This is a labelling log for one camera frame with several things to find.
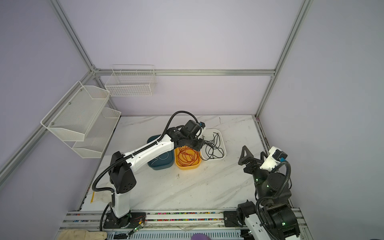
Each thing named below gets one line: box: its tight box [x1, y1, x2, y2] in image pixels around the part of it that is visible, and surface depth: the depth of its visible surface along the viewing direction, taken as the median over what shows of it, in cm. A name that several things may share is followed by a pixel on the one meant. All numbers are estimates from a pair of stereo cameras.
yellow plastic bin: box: [174, 145, 202, 170], surface depth 97 cm
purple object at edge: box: [191, 233, 211, 240], surface depth 72 cm
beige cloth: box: [58, 229, 108, 240], surface depth 70 cm
